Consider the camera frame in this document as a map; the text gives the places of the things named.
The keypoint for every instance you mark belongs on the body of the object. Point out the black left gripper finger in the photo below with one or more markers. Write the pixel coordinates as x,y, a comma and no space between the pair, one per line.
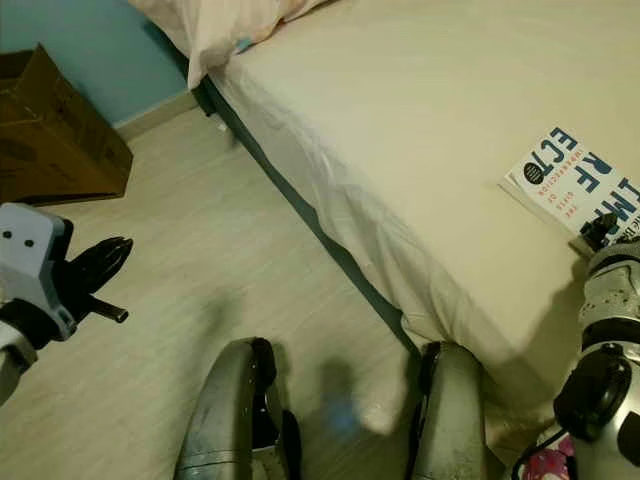
90,280
110,253

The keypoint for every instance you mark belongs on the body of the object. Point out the white book blue letters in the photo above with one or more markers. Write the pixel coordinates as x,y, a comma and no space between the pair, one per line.
575,180

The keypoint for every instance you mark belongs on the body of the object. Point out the pink patterned pillow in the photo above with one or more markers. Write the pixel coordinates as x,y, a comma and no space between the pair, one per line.
220,30

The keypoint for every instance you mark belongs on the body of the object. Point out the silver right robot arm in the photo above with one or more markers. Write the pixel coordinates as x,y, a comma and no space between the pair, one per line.
605,370

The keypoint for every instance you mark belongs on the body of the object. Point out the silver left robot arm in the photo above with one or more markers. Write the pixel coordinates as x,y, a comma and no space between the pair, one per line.
15,360

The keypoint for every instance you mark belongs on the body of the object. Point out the dark robot left leg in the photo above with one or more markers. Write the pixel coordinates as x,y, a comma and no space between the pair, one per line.
235,420

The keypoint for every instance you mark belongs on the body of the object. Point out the dark robot leg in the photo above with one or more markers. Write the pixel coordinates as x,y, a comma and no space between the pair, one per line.
455,420
235,420

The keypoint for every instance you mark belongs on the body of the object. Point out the beige sheeted mattress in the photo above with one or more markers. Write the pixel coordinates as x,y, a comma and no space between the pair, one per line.
420,140

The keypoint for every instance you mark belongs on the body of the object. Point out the dark robot right leg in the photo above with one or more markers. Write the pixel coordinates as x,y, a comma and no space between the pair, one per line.
455,420

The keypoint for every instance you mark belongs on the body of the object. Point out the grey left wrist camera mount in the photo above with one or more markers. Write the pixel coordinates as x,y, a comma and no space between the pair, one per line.
35,265

